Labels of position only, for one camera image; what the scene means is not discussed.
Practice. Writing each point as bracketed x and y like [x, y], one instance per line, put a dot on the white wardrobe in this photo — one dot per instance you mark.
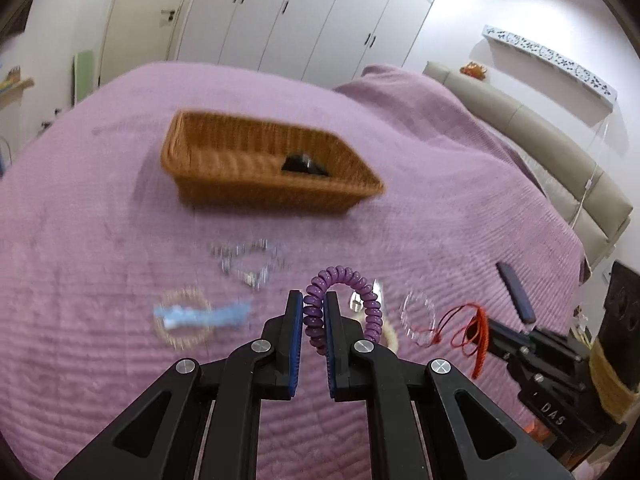
[310, 15]

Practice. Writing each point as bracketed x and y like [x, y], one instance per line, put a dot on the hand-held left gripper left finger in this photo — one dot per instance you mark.
[296, 340]

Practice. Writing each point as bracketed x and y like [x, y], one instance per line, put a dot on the orange ornament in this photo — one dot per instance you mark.
[474, 70]

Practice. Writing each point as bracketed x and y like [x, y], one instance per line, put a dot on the silver metal hair clip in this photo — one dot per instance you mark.
[377, 292]

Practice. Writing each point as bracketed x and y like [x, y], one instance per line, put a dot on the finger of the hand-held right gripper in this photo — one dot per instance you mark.
[505, 335]

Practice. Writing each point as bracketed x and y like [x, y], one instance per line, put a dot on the dark blue bar hair clip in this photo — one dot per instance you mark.
[517, 292]

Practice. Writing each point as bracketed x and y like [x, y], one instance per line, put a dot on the white ornamental wall shelf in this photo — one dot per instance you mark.
[550, 55]

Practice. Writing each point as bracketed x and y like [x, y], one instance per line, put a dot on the pink quilted bedspread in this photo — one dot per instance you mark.
[100, 210]

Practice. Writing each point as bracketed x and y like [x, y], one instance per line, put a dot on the black bedside cabinet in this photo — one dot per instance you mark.
[622, 305]

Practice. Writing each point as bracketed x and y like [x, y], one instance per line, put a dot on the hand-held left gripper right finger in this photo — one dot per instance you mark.
[331, 375]

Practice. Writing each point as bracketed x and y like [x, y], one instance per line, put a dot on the white room door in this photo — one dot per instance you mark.
[145, 15]

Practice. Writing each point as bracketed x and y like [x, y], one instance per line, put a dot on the brown wicker basket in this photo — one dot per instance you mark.
[225, 160]

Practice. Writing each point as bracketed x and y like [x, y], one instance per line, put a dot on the light blue scrunchie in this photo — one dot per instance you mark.
[200, 316]

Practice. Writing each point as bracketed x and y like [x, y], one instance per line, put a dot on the beige padded headboard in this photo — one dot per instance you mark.
[540, 135]

